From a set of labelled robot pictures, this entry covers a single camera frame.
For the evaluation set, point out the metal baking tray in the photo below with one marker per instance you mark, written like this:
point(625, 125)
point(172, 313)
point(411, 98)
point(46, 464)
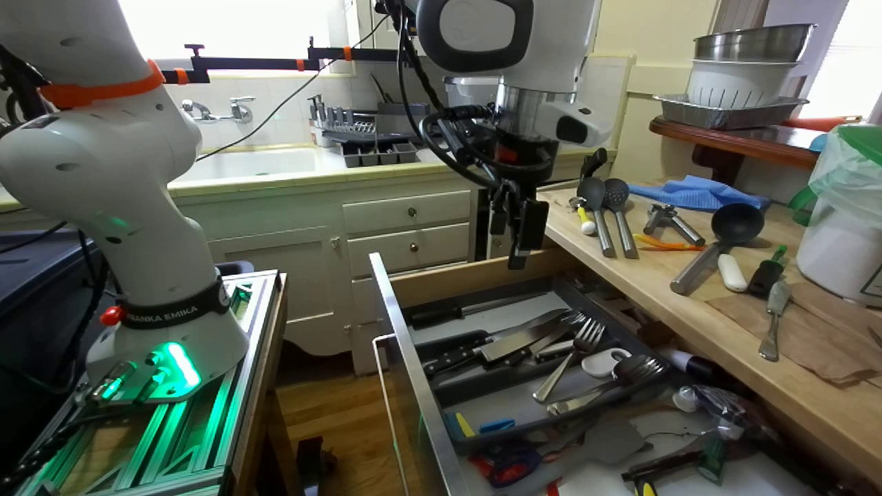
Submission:
point(732, 114)

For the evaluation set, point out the small black floor object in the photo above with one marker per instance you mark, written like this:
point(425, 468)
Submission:
point(309, 466)

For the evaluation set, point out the white plastic utensil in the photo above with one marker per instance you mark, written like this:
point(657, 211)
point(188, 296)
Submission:
point(606, 362)

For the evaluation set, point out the white bag green trim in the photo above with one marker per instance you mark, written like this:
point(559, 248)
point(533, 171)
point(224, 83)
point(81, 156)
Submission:
point(843, 230)

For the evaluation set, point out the blue cloth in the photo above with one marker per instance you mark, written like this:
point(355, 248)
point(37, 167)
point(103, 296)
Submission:
point(699, 193)

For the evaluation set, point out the small yellow object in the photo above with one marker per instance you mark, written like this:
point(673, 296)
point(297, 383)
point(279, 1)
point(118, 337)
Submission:
point(468, 424)

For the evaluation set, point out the orange peeler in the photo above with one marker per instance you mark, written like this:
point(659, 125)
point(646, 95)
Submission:
point(666, 244)

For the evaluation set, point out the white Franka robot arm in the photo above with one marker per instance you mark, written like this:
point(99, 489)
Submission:
point(119, 201)

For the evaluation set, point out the white sink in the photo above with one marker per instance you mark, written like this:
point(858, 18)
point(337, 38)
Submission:
point(258, 167)

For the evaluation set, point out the clear plastic storage bin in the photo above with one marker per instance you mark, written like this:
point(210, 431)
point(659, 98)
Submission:
point(469, 92)

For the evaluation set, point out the white colander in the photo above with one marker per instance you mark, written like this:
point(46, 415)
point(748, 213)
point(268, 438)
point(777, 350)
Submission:
point(743, 83)

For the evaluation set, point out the steel mixing bowl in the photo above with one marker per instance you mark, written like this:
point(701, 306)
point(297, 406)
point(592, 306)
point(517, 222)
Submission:
point(755, 43)

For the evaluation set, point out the black solid spoon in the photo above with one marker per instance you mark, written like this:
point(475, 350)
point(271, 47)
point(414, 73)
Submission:
point(593, 197)

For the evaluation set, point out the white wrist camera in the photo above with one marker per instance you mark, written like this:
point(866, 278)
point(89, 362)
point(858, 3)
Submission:
point(582, 122)

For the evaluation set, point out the black camera pole orange clamps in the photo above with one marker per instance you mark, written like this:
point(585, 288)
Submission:
point(250, 63)

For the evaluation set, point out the small blue object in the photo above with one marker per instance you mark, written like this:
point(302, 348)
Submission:
point(498, 427)

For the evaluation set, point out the grey utensil organizer tray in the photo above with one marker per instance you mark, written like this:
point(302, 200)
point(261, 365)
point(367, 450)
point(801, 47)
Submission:
point(498, 395)

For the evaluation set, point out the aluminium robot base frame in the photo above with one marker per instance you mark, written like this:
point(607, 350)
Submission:
point(184, 431)

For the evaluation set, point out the black bulky case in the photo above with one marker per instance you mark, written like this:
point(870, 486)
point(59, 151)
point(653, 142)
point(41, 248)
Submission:
point(37, 303)

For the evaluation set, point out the wooden wall shelf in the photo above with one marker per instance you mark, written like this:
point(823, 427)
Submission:
point(735, 142)

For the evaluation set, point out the black dish rack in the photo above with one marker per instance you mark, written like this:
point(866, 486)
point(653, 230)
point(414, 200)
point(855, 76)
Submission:
point(380, 151)

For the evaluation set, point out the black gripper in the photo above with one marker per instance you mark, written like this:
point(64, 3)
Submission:
point(522, 162)

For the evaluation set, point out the steel fork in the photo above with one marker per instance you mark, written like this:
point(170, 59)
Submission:
point(568, 359)

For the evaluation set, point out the wooden drawer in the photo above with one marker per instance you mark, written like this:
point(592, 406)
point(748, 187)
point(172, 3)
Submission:
point(414, 386)

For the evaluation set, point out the white base cabinet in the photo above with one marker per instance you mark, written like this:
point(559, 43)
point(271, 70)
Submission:
point(305, 248)

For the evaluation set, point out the yellow black screwdriver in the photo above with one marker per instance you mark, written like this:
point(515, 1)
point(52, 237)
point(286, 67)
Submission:
point(646, 486)

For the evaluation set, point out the brown mat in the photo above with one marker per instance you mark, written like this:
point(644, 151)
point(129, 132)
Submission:
point(818, 333)

